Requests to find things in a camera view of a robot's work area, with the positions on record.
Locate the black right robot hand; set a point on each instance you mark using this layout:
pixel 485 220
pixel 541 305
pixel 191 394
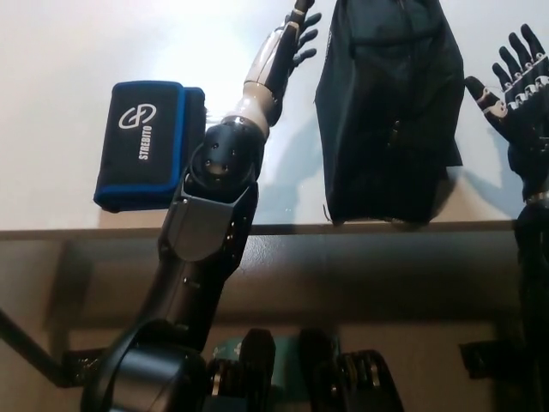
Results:
pixel 527 129

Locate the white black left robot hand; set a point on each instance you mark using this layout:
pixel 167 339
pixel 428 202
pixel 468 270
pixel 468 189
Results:
pixel 266 73

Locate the black fabric lunch bag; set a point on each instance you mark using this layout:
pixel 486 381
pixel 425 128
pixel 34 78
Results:
pixel 386 129

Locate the black blue-trimmed Strebito notebook case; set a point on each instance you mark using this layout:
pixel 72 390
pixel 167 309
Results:
pixel 146 141

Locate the dark diagonal metal bar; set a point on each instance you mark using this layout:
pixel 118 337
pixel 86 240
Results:
pixel 25 339

